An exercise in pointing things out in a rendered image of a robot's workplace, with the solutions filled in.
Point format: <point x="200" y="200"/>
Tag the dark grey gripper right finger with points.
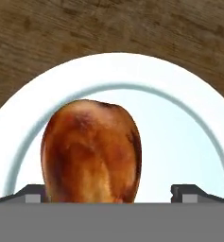
<point x="187" y="192"/>

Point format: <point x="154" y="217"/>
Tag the brown chicken drumstick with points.
<point x="91" y="151"/>

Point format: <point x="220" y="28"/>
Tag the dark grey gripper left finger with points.
<point x="31" y="192"/>

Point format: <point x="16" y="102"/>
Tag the white round plate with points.
<point x="167" y="126"/>

